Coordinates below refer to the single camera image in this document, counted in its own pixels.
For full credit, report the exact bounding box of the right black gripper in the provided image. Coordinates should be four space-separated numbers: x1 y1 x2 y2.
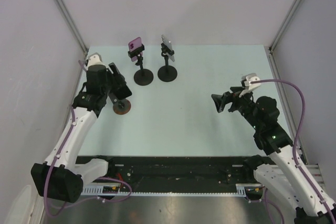
211 86 260 130

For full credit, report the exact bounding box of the black stand holding purple phone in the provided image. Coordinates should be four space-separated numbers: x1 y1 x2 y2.
133 45 154 86

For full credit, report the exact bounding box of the rusty base phone stand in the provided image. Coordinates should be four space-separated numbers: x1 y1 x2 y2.
110 95 131 115

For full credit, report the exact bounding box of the purple phone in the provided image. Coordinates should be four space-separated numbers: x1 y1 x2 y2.
128 37 143 62

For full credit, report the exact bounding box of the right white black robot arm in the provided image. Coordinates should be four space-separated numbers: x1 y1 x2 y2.
211 87 335 223

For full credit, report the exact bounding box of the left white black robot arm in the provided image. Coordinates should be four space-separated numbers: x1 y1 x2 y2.
31 63 132 203

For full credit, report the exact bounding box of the black stand holding white phone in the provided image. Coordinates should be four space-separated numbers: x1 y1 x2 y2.
157 51 177 82

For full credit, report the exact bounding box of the white silver phone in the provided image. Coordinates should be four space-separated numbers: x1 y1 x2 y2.
161 35 175 62

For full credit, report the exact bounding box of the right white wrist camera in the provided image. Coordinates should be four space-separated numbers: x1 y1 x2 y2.
239 73 261 98

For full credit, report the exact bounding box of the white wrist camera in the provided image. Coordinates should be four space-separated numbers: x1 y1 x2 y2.
239 73 261 98
86 53 104 70

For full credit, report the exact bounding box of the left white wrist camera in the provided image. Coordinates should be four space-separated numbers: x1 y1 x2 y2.
86 53 104 70

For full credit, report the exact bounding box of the white slotted cable duct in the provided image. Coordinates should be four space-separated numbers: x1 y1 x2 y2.
81 184 264 197

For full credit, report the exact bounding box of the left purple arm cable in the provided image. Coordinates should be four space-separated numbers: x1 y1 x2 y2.
43 58 133 217

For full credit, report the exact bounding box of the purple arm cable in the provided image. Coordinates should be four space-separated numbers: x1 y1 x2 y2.
249 79 336 224
43 58 133 217

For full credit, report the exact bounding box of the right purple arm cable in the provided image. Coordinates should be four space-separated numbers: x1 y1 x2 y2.
249 79 336 224

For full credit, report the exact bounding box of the left aluminium frame post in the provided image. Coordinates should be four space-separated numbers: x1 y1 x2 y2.
54 0 89 56

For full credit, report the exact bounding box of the aluminium frame post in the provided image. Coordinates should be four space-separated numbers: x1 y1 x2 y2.
54 0 89 56
268 0 303 53

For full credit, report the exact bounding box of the right aluminium frame post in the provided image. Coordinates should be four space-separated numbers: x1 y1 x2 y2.
268 0 303 53

